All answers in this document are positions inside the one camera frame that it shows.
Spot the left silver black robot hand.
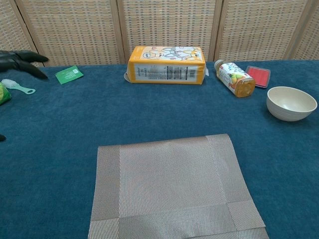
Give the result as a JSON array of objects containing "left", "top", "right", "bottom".
[{"left": 0, "top": 50, "right": 49, "bottom": 142}]

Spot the beige woven placemat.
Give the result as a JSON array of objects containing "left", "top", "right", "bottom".
[{"left": 88, "top": 133, "right": 269, "bottom": 239}]

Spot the white round bowl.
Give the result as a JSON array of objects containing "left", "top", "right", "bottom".
[{"left": 266, "top": 86, "right": 318, "bottom": 122}]

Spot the mint green small brush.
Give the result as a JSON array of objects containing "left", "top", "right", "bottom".
[{"left": 1, "top": 79, "right": 36, "bottom": 95}]

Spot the green yellow tissue pack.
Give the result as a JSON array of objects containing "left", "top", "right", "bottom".
[{"left": 0, "top": 82, "right": 12, "bottom": 106}]

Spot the green square sachet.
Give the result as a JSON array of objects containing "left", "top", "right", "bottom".
[{"left": 55, "top": 65, "right": 84, "bottom": 85}]

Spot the woven bamboo folding screen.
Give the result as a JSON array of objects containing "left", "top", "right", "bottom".
[{"left": 0, "top": 0, "right": 319, "bottom": 72}]

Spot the dark blue table cloth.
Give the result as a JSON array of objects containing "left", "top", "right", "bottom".
[{"left": 0, "top": 59, "right": 319, "bottom": 239}]

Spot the orange corgi print tissue pack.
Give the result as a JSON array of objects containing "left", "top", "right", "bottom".
[{"left": 124, "top": 45, "right": 209, "bottom": 85}]

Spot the juice bottle with fruit label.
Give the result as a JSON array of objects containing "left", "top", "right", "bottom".
[{"left": 214, "top": 59, "right": 256, "bottom": 99}]

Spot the red pad in clear case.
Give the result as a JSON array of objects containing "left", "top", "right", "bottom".
[{"left": 245, "top": 65, "right": 271, "bottom": 89}]

